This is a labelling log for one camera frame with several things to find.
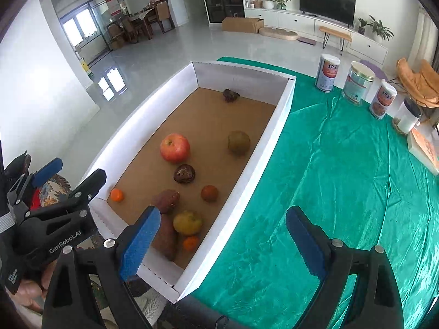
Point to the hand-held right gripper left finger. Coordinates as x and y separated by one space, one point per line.
140 243

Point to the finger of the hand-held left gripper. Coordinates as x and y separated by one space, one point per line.
48 171
89 186

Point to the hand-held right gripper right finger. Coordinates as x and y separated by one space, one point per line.
305 243

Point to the sweet potato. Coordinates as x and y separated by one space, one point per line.
168 238
166 201

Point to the small orange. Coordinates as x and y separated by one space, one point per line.
117 195
191 243

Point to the yellow pear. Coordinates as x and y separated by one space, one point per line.
187 222

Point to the dark brown mushroom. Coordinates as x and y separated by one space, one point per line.
184 173
230 95

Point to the small dark red tomato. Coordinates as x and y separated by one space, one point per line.
209 193

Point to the red apple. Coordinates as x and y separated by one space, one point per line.
175 148

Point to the brown pear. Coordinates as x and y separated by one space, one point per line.
239 142

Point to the white cardboard box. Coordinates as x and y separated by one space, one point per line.
205 116

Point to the person's left hand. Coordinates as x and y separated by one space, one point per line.
31 291

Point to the red fuzzy garment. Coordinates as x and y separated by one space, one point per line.
35 200

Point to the green tablecloth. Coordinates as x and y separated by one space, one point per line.
325 195

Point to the black padded bar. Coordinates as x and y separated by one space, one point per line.
192 315

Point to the orange cover book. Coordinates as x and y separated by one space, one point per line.
425 150

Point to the black lid plastic jar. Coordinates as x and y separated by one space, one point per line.
408 116

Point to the red label tin can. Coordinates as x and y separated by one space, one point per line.
327 73
382 99

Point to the clear glass jar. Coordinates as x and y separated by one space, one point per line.
357 84

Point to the wooden dining table set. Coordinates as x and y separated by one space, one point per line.
144 20

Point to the purple round mat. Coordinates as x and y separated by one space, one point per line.
375 70

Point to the orange lounge chair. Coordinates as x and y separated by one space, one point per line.
420 82

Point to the beige oval floor mat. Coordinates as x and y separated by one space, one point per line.
278 33

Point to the wooden bench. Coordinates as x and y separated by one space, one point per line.
334 32

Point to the brown cardboard box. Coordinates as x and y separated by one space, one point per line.
241 24

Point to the white television cabinet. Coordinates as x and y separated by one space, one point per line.
295 20

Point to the small green potted plant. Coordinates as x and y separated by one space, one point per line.
362 26

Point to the large green potted plant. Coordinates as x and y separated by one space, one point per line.
380 28

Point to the white standing air conditioner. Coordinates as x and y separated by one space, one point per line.
422 37

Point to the black television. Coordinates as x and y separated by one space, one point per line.
327 5

